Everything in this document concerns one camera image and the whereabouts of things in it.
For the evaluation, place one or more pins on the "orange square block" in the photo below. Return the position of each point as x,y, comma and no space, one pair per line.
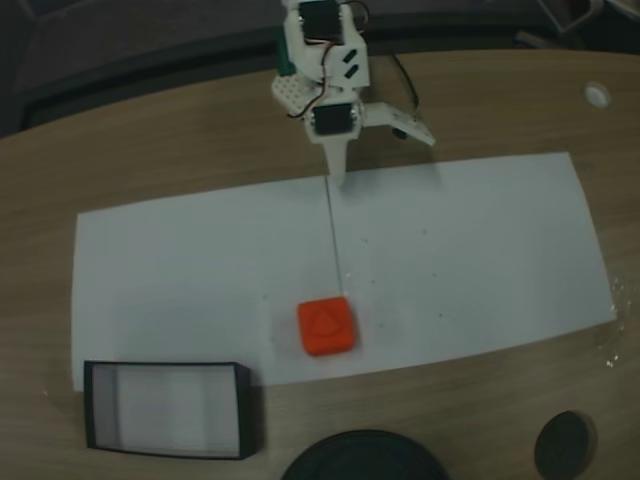
327,327

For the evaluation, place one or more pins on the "grey chair base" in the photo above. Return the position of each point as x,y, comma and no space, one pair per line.
565,22

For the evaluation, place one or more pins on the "small white round cap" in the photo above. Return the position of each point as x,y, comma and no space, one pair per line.
597,94

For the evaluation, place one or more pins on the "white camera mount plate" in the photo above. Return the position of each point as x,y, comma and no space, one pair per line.
400,122

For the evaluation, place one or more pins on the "white paper sheet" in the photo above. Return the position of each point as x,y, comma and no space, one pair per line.
200,280
465,260

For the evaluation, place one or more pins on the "black round-base stand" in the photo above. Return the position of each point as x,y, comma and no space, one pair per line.
365,457

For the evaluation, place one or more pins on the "dark open box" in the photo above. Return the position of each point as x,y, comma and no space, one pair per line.
165,405

